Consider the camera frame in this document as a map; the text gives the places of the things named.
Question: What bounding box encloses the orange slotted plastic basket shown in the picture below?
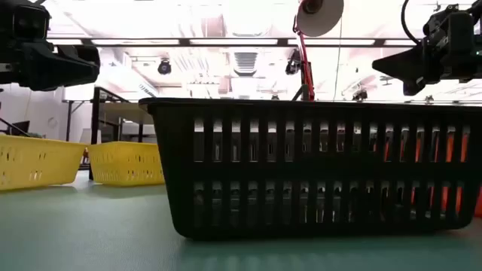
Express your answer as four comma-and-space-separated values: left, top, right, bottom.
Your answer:
372, 127, 482, 218

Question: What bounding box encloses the black computer monitor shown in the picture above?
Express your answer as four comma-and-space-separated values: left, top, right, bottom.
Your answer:
8, 120, 31, 137

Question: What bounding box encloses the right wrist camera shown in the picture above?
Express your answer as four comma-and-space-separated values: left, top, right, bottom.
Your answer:
401, 78, 427, 97

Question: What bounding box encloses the ceiling air vent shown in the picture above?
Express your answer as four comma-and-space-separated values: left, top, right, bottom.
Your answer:
233, 51, 259, 76

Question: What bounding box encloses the black slotted plastic basket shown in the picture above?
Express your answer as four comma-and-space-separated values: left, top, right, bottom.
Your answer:
138, 96, 482, 241

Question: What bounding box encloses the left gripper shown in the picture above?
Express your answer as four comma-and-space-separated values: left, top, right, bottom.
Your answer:
0, 41, 101, 92

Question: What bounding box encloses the red desk lamp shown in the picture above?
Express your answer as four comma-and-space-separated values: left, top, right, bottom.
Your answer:
291, 0, 345, 102

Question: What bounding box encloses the yellow slotted plastic basket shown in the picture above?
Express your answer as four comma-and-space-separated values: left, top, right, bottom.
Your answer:
0, 134, 88, 192
87, 141, 166, 187

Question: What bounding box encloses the wooden shelf with black legs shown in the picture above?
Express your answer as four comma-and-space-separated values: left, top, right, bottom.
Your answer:
89, 85, 157, 181

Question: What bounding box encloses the black overhead beam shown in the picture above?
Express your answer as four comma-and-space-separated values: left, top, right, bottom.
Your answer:
47, 36, 419, 48

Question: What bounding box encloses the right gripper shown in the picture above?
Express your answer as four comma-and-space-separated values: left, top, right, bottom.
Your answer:
372, 35, 482, 84

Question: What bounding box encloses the green table mat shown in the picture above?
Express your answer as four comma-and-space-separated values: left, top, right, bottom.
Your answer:
0, 171, 482, 271

